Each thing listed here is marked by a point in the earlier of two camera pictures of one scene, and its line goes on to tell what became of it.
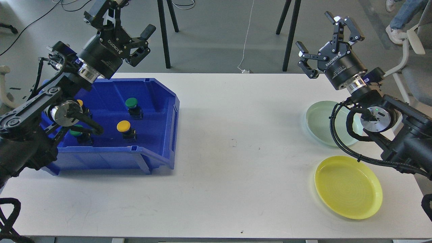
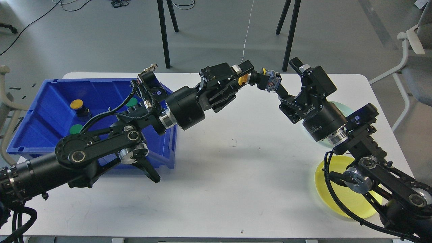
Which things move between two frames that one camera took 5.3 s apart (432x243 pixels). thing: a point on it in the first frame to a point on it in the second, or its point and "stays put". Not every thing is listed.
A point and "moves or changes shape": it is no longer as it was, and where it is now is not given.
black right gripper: [338, 61] to [320, 117]
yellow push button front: [129, 134] moves or changes shape
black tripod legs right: [296, 13] stays put
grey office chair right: [413, 76] stays put
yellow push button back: [85, 110] stays put
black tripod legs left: [160, 5] stays put
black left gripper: [104, 53] to [187, 106]
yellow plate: [352, 188] stays put
